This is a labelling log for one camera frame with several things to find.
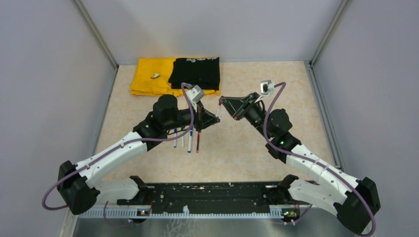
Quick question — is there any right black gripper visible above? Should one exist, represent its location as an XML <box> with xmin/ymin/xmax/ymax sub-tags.
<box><xmin>220</xmin><ymin>91</ymin><xmax>273</xmax><ymax>139</ymax></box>

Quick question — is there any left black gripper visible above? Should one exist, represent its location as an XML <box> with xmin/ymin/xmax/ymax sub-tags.
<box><xmin>165</xmin><ymin>100</ymin><xmax>220</xmax><ymax>133</ymax></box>

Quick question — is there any white red-tipped pen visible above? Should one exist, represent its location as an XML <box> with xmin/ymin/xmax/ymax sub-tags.
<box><xmin>215</xmin><ymin>104</ymin><xmax>221</xmax><ymax>118</ymax></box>

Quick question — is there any large white blue marker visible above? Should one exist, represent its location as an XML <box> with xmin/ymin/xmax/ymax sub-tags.
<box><xmin>187</xmin><ymin>126</ymin><xmax>194</xmax><ymax>153</ymax></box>

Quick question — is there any red gel pen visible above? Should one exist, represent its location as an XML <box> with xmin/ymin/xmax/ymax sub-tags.
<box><xmin>196</xmin><ymin>131</ymin><xmax>201</xmax><ymax>153</ymax></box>

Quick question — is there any white blue-ended marker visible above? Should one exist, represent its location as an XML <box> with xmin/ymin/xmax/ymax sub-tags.
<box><xmin>173</xmin><ymin>128</ymin><xmax>177</xmax><ymax>148</ymax></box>

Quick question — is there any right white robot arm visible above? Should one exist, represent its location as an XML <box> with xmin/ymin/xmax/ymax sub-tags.
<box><xmin>219</xmin><ymin>92</ymin><xmax>381</xmax><ymax>237</ymax></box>

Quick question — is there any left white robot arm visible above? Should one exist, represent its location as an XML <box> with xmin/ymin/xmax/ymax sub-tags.
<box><xmin>57</xmin><ymin>95</ymin><xmax>220</xmax><ymax>215</ymax></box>

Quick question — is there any black folded shirt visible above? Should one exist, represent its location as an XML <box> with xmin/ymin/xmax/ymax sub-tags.
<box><xmin>168</xmin><ymin>57</ymin><xmax>220</xmax><ymax>90</ymax></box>

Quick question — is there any yellow folded shirt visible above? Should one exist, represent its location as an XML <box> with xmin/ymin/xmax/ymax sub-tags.
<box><xmin>130</xmin><ymin>58</ymin><xmax>221</xmax><ymax>97</ymax></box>

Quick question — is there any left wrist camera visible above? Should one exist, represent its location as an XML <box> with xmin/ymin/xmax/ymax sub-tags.
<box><xmin>186</xmin><ymin>85</ymin><xmax>205</xmax><ymax>112</ymax></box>

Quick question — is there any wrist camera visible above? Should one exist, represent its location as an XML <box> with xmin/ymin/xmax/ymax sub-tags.
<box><xmin>186</xmin><ymin>85</ymin><xmax>205</xmax><ymax>112</ymax></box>
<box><xmin>255</xmin><ymin>80</ymin><xmax>275</xmax><ymax>103</ymax></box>

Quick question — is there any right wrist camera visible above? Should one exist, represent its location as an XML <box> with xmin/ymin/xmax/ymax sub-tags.
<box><xmin>255</xmin><ymin>80</ymin><xmax>275</xmax><ymax>103</ymax></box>

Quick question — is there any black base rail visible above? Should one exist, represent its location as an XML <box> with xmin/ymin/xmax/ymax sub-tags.
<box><xmin>116</xmin><ymin>181</ymin><xmax>312</xmax><ymax>220</ymax></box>

